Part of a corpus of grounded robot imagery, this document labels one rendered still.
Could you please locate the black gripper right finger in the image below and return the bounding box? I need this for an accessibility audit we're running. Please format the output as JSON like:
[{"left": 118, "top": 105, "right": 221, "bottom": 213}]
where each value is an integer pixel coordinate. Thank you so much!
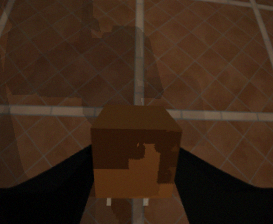
[{"left": 174, "top": 147, "right": 273, "bottom": 224}]

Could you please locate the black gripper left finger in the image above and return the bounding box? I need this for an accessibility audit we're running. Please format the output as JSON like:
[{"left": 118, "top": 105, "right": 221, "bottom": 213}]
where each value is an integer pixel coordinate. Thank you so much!
[{"left": 0, "top": 144, "right": 94, "bottom": 224}]

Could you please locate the orange block with dark square marking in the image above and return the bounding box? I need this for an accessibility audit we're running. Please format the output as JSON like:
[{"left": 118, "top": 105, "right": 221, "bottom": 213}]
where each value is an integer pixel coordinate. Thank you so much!
[{"left": 90, "top": 104, "right": 183, "bottom": 199}]

